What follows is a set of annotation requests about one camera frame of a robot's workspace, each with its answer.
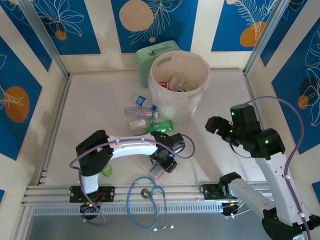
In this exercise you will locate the clear red-print bottle blue cap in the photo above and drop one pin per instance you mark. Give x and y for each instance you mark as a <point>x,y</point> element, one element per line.
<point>156,173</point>

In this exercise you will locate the green plastic soda bottle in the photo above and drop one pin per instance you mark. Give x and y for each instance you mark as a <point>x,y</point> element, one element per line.
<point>161,126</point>

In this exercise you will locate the square clear bottle orange label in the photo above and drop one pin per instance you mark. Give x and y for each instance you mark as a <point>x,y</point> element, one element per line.
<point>137,123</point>

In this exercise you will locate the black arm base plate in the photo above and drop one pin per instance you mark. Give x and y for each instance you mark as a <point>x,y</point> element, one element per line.
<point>107,193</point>
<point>210,192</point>

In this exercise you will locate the short light green bottle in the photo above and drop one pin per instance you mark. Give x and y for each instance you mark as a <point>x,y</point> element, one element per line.
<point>107,170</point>

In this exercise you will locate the mint green carry case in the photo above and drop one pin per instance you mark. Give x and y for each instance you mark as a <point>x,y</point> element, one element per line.
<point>147,65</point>

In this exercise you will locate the cream ribbed plastic bin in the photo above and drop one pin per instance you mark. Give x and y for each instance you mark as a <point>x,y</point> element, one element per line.
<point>175,113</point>

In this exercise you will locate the blue stethoscope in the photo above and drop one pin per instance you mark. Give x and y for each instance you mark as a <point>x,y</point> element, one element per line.
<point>144,192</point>

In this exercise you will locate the aluminium frame post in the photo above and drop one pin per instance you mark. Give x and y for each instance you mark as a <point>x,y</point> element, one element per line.
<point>45,37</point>
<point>270,32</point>

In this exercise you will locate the red-label bottle orange cap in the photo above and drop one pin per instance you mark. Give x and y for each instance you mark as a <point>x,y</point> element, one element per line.
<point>163,84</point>

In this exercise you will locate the aluminium table edge rail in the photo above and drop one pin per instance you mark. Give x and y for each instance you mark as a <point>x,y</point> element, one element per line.
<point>180,193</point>

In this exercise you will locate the clear plastic bin liner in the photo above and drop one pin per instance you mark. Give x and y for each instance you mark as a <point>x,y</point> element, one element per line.
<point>160,97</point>

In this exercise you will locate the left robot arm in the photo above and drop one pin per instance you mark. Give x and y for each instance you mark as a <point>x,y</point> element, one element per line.
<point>130,147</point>

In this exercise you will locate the clear bottle with pink label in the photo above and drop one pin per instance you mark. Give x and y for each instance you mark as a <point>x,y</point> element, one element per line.
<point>140,112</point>

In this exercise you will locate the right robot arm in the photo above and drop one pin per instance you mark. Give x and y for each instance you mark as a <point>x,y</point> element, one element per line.
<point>275,175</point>

